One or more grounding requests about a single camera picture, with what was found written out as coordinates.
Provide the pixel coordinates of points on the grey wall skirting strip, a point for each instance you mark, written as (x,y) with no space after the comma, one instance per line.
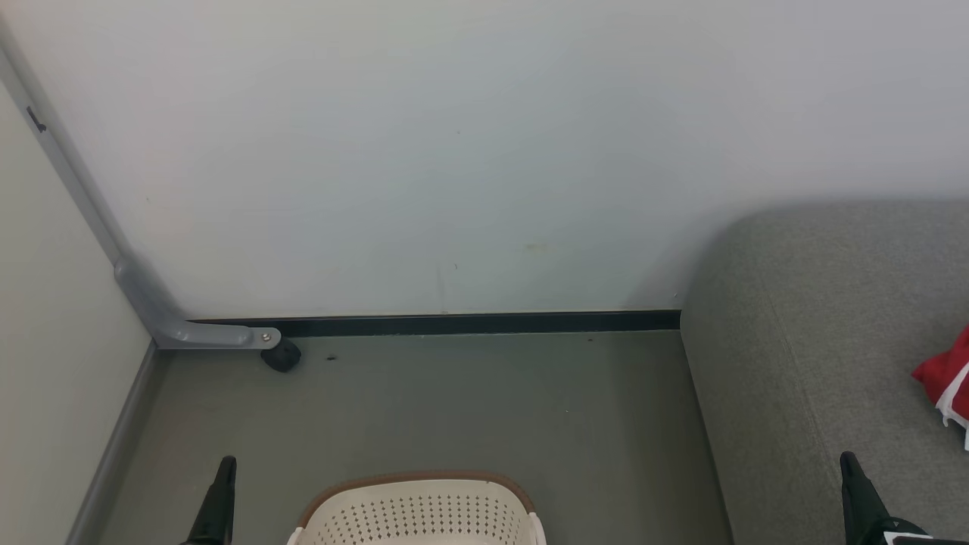
(113,454)

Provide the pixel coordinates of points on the black wall baseboard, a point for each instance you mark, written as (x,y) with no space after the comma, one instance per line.
(469,324)

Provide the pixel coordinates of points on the black caster wheel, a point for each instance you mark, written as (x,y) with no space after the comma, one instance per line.
(281,356)

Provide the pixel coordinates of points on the grey metal frame leg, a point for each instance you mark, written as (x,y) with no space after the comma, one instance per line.
(151,303)

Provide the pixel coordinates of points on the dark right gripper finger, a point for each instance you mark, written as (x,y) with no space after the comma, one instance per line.
(859,503)

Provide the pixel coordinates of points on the red white striped jersey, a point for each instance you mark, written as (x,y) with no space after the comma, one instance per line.
(950,371)

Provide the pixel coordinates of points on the grey fabric sofa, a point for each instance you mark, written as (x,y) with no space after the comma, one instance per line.
(817,363)

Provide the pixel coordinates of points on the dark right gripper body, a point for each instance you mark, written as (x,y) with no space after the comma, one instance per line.
(908,534)

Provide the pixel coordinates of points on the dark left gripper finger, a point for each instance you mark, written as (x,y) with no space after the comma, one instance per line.
(218,507)

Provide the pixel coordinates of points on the cream perforated basket brown rim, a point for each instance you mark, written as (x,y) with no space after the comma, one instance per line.
(416,515)

